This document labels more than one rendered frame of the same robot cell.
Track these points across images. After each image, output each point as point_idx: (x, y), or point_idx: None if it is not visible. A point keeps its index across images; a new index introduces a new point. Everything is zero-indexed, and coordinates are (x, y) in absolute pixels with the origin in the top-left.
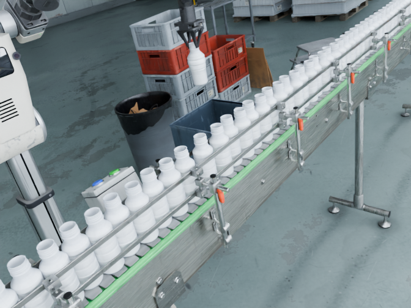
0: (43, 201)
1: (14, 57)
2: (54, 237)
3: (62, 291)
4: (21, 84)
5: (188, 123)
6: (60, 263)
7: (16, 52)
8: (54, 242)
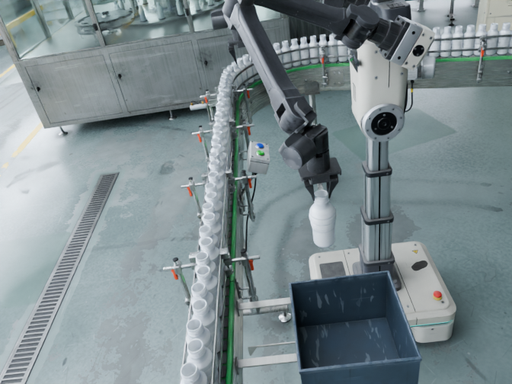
0: (363, 170)
1: (357, 63)
2: (364, 199)
3: (210, 129)
4: (358, 85)
5: (396, 309)
6: (214, 124)
7: (358, 61)
8: (216, 117)
